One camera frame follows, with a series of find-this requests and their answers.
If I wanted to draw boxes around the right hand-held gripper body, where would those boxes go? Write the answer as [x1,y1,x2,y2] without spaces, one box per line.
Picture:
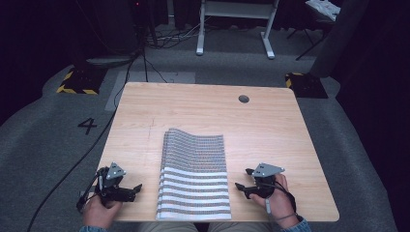
[246,162,286,199]

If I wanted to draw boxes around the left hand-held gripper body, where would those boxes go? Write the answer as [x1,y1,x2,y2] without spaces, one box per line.
[96,161,136,206]

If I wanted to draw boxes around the grey white striped towel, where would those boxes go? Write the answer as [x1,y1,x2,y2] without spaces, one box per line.
[155,127,233,222]

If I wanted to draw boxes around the person's left hand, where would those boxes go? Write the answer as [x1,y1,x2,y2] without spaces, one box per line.
[81,194,124,230]

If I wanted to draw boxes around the person's right hand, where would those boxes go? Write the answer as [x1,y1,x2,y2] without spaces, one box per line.
[250,173,301,230]

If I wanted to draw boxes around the person's left denim sleeve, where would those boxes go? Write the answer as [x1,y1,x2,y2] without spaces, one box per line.
[78,224,109,232]

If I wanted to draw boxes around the person's denim sleeve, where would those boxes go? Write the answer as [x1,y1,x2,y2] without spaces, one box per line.
[78,224,109,232]
[279,215,312,232]

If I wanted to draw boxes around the person's right denim sleeve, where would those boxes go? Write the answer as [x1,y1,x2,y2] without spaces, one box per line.
[279,215,312,232]

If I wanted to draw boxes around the person's legs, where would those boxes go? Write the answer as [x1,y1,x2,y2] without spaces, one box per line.
[137,220,276,232]

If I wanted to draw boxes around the black folding stand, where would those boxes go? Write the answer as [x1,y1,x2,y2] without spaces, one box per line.
[285,17,335,62]

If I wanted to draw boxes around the grey curtain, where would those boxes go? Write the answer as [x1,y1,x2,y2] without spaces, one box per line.
[308,0,370,78]

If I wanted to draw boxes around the white crumpled cloth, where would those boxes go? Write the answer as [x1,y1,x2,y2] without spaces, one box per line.
[304,0,342,22]

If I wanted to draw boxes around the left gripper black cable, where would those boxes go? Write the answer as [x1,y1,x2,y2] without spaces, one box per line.
[75,172,103,215]

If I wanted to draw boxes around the black wrist strap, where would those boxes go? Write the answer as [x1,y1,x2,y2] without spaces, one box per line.
[274,182,298,215]

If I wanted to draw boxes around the long black floor cable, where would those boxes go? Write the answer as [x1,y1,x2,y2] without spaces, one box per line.
[26,47,145,232]

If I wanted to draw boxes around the black yellow striped base plate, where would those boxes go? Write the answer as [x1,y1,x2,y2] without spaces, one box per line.
[284,72,330,100]
[55,65,108,97]

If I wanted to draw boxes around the bundle of floor cables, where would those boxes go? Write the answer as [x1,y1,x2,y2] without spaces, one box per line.
[144,15,212,50]

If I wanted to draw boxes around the white desk frame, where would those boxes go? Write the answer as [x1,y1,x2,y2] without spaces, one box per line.
[195,0,280,60]

